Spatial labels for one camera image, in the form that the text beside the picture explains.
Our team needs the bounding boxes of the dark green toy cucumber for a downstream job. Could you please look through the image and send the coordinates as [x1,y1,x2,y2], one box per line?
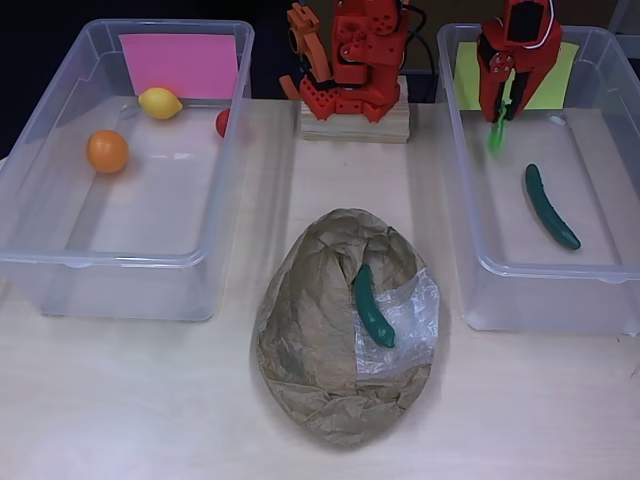
[523,163,583,250]
[353,263,398,350]

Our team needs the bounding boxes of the white gripper servo cable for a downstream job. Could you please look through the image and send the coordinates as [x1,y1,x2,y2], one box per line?
[522,0,560,51]

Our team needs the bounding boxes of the black base cable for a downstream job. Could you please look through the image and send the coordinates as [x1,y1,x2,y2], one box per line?
[399,4,437,74]

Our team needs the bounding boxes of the crumpled brown paper bag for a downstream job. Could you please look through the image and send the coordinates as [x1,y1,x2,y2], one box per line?
[254,208,441,449]

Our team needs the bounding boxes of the wooden base block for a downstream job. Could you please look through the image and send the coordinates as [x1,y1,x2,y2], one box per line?
[301,74,412,145]

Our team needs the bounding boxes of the green toy lettuce leaf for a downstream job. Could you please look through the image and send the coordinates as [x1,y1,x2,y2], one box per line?
[487,102,514,156]

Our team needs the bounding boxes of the yellow toy lemon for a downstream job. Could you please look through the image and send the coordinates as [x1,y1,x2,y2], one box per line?
[138,87,184,121]

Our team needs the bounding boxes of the pink paper note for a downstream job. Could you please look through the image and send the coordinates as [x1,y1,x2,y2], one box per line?
[118,33,239,100]

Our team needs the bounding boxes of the yellow paper note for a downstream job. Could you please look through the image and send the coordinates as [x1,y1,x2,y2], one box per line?
[453,40,581,111]

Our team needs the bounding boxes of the clear plastic bin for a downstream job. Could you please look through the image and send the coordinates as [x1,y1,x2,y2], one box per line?
[436,22,640,336]
[0,18,256,322]

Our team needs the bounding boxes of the toy orange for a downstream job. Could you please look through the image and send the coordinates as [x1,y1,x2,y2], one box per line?
[85,129,131,175]

